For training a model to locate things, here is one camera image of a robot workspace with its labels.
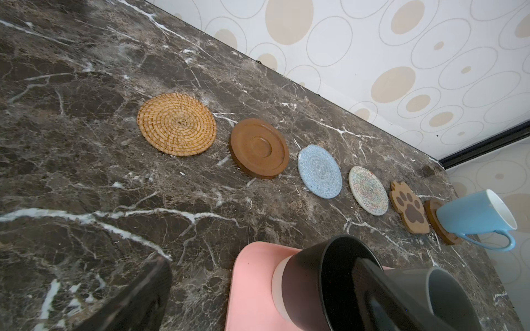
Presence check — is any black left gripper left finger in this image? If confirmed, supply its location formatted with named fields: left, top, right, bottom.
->
left=75, top=256, right=172, bottom=330

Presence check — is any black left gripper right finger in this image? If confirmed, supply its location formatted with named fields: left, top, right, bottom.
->
left=352, top=259, right=453, bottom=330

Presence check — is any grey mug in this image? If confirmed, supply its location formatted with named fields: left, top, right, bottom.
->
left=385, top=267, right=482, bottom=330

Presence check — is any black mug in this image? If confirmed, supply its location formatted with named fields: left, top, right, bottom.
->
left=271, top=234, right=382, bottom=330

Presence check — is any paw print coaster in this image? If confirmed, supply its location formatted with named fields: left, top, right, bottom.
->
left=389, top=181, right=430, bottom=234

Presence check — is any brown wooden coaster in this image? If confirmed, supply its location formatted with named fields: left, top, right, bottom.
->
left=229, top=118, right=289, bottom=179
left=425, top=199, right=463, bottom=245

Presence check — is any multicolour woven coaster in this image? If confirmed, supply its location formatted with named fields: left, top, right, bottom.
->
left=349, top=165, right=389, bottom=216

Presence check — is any light blue mug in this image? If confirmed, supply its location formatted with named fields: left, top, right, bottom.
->
left=436, top=189, right=518, bottom=252

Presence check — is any grey woven coaster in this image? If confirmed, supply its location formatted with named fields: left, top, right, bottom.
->
left=298, top=145, right=342, bottom=199

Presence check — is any rattan woven coaster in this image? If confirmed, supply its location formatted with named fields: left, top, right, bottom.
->
left=137, top=92, right=217, bottom=157

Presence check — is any pink tray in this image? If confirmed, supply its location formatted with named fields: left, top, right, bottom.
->
left=224, top=241, right=394, bottom=331

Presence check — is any black corner frame post right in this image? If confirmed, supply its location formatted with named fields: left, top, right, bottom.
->
left=438, top=121, right=529, bottom=169

